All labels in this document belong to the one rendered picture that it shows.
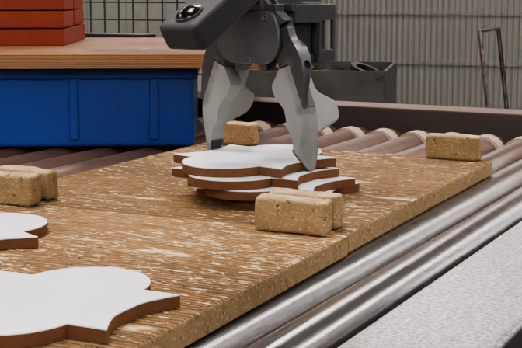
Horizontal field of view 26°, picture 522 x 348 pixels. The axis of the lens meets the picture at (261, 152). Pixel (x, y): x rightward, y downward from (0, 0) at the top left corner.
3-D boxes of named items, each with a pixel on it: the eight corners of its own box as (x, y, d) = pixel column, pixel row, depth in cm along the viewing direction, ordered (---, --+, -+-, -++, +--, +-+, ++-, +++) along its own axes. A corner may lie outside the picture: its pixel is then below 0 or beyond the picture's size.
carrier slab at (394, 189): (492, 175, 121) (492, 160, 121) (349, 253, 85) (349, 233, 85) (207, 154, 137) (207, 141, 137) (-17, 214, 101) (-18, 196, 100)
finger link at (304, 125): (367, 152, 100) (329, 57, 101) (325, 160, 95) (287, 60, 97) (342, 165, 102) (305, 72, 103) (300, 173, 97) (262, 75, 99)
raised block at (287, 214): (335, 234, 85) (335, 197, 84) (325, 238, 83) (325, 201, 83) (263, 226, 87) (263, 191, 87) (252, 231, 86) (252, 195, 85)
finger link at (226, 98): (248, 154, 109) (281, 71, 105) (205, 161, 105) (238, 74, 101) (227, 137, 111) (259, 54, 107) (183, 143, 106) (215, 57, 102)
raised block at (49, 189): (60, 199, 99) (60, 168, 99) (47, 202, 97) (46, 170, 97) (5, 193, 102) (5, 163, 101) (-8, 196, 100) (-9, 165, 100)
